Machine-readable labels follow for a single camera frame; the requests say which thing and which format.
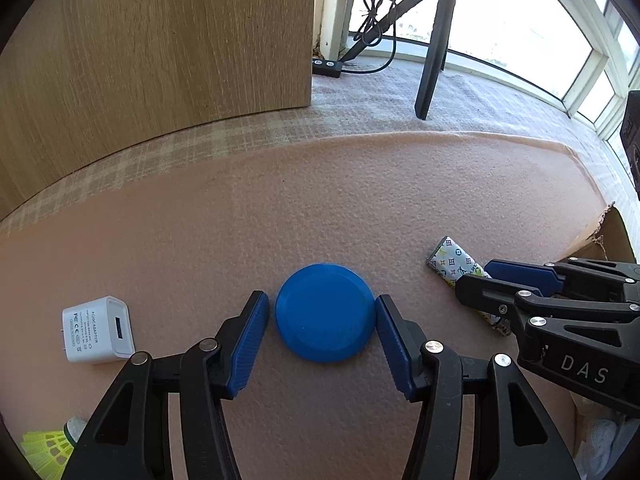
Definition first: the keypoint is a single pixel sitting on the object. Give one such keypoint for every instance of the white window frame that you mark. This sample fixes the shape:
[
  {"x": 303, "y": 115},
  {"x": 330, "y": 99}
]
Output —
[{"x": 337, "y": 5}]

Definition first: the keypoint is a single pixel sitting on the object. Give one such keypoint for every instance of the black power strip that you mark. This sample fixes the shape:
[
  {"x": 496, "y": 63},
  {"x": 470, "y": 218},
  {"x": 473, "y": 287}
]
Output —
[{"x": 327, "y": 67}]

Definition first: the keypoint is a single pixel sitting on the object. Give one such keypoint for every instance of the light wooden board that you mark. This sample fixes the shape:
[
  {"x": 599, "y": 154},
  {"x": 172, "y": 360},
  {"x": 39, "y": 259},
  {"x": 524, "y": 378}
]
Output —
[{"x": 150, "y": 50}]

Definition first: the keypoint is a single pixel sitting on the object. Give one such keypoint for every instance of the white charger adapter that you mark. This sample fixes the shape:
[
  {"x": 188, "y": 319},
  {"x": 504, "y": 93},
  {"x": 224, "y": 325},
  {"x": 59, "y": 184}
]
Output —
[{"x": 97, "y": 330}]

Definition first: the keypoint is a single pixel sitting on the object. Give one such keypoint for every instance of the cardboard box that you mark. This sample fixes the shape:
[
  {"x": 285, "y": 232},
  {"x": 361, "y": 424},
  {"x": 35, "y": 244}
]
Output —
[{"x": 617, "y": 240}]

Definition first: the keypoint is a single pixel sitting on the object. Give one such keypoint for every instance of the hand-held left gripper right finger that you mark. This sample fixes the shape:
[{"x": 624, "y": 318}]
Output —
[{"x": 395, "y": 345}]

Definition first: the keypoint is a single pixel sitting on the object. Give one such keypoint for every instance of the black tripod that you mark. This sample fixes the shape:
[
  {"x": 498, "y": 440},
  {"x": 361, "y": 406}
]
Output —
[{"x": 432, "y": 70}]

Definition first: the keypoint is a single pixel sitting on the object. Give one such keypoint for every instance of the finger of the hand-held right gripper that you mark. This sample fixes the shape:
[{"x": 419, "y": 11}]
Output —
[
  {"x": 520, "y": 272},
  {"x": 487, "y": 292}
]

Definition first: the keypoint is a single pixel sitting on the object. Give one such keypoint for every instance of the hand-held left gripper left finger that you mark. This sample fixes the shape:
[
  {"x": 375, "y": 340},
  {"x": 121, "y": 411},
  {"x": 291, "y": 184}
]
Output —
[{"x": 247, "y": 345}]

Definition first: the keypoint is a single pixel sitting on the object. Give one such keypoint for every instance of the blue round case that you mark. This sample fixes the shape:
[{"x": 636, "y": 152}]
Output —
[{"x": 325, "y": 312}]

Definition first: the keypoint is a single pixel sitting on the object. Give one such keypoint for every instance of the white patterned lighter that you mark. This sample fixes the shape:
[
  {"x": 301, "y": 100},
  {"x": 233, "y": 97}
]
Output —
[{"x": 452, "y": 260}]

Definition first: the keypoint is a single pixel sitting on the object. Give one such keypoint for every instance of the checkered cloth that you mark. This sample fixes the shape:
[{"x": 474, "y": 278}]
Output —
[{"x": 500, "y": 105}]

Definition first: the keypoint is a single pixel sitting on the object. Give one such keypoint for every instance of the yellow shuttlecock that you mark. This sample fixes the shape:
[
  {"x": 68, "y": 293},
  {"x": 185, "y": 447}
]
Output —
[{"x": 45, "y": 452}]

